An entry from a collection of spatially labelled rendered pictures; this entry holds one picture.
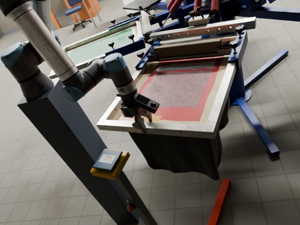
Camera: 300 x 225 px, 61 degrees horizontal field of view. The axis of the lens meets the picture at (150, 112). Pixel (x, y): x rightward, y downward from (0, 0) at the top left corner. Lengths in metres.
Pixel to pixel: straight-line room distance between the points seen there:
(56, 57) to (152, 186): 1.49
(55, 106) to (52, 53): 0.41
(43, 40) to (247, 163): 1.69
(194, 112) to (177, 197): 1.03
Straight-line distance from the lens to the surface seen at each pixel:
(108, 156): 1.10
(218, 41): 1.42
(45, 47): 0.94
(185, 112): 1.15
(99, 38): 2.50
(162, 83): 1.41
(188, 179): 2.10
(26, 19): 0.95
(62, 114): 1.32
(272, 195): 1.96
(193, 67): 1.44
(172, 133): 1.06
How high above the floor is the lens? 1.68
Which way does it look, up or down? 36 degrees down
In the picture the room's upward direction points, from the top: 24 degrees counter-clockwise
